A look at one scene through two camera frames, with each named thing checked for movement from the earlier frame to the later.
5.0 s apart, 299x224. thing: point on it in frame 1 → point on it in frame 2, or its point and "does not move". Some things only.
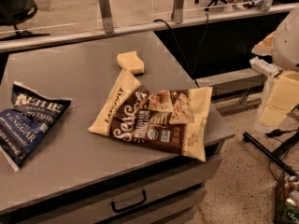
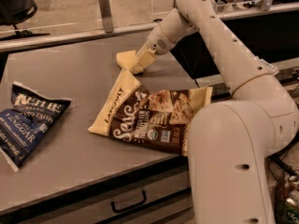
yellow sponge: [131, 62] does not move
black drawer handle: [130, 206] does not move
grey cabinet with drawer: [73, 175] does not move
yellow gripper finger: [282, 99] → [147, 60]
